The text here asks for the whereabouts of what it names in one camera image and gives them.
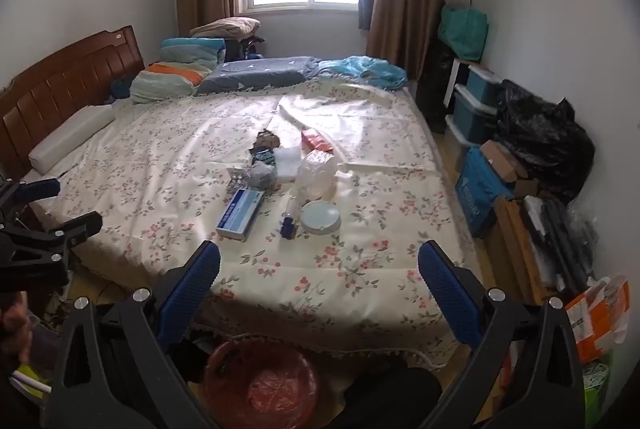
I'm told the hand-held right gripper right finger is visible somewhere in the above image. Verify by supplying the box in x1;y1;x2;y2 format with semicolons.
417;239;586;429

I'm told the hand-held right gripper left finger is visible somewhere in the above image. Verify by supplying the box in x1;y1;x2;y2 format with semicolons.
42;239;222;429

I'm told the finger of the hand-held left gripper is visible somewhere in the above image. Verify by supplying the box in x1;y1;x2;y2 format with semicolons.
0;210;104;260
0;178;62;222

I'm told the red wastebasket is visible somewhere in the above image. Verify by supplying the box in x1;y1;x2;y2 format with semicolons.
205;336;321;429

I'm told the person's left hand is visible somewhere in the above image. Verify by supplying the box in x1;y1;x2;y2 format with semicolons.
0;291;36;362

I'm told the long white pillow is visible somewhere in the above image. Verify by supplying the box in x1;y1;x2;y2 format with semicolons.
28;104;117;175

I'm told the blue white carton box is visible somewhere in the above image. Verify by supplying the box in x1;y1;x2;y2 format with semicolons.
216;188;267;241

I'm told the blue cardboard box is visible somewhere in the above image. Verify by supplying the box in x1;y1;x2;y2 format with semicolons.
455;146;516;237

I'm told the wooden headboard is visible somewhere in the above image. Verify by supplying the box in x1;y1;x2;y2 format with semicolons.
0;26;146;182

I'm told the clear bottle with blue cap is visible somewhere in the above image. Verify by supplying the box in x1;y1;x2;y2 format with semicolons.
281;199;301;240

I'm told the crumpled silver wrapper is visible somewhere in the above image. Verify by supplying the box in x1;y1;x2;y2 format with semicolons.
227;168;253;192

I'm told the black wrapped bundle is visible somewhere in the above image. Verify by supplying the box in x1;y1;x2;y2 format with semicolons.
522;194;598;292

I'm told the grey crumpled plastic bag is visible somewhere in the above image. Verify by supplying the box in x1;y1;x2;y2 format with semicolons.
250;164;278;191

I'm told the dark blue cloth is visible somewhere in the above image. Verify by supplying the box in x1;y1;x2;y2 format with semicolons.
107;79;133;102

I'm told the brown open cardboard box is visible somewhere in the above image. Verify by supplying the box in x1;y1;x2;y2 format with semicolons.
480;139;538;197

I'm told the round white lid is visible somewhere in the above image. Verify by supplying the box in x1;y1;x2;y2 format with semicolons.
300;200;342;235

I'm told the orange white paper bag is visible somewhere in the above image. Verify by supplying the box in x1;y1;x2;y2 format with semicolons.
565;276;631;362

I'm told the clear crumpled plastic bag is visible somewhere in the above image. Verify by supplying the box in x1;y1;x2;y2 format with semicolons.
297;150;338;201

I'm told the green patterned box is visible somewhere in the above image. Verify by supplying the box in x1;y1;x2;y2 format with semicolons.
582;354;613;425

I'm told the blue storage bin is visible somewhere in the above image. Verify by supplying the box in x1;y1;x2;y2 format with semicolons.
445;96;498;147
455;69;503;107

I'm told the black plastic bag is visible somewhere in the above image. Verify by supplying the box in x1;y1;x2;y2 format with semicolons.
495;79;596;205

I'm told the red box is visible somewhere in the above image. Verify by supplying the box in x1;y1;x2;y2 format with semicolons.
301;129;333;153

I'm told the black tall object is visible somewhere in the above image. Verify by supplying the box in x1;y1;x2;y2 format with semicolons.
415;42;458;135

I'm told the teal folded quilt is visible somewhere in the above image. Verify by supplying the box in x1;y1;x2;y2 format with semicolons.
160;38;227;65

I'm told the grey blue pillow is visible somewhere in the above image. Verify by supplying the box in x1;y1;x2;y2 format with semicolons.
197;56;321;96

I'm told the turquoise blanket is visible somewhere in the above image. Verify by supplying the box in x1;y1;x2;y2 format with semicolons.
317;56;408;91

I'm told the beige folded blanket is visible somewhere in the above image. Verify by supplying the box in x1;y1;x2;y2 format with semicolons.
189;16;262;41

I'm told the teal bag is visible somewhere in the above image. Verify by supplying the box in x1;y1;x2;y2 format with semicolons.
438;4;490;62

